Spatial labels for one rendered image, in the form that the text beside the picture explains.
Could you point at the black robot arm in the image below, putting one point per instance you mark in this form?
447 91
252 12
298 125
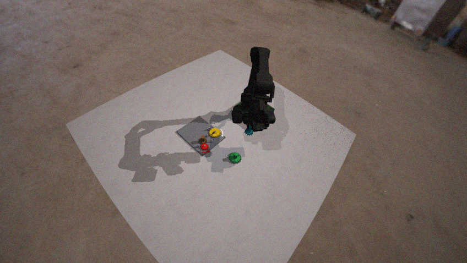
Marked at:
260 84

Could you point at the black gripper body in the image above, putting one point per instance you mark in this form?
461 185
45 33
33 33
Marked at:
238 117

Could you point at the teal gear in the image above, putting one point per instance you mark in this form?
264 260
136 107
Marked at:
249 131

